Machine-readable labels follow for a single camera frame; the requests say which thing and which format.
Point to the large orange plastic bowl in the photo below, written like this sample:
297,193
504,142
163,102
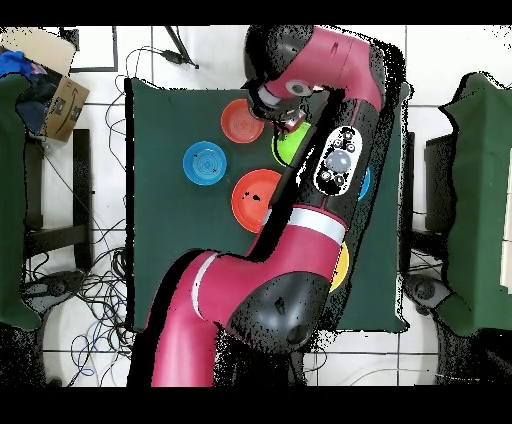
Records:
340,268

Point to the green plastic bowl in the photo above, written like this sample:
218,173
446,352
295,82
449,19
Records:
290,146

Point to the wide orange-red shallow bowl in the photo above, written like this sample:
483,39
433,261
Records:
250,204

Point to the blue cloth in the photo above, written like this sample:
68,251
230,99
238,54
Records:
14,63

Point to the green cloth covered table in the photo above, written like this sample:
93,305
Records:
10,200
480,200

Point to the black rounded floor base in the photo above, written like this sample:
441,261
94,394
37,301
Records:
426,291
56,286

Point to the black tripod leg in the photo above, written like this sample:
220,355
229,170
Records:
180,44

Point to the small blue plastic bowl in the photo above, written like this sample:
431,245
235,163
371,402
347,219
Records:
204,163

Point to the black box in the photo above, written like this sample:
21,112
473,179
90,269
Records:
438,180

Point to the dark green table cloth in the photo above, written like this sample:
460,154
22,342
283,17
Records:
180,240

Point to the large blue plastic bowl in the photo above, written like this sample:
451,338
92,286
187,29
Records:
365,184

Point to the brown cardboard box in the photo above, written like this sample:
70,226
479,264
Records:
66,108

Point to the black metal frame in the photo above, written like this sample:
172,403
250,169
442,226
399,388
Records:
115,48

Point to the small orange-red ringed bowl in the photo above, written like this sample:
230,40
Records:
240,122

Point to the black chair frame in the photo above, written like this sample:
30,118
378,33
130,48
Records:
82,180

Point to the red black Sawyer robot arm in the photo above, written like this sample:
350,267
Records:
280,260

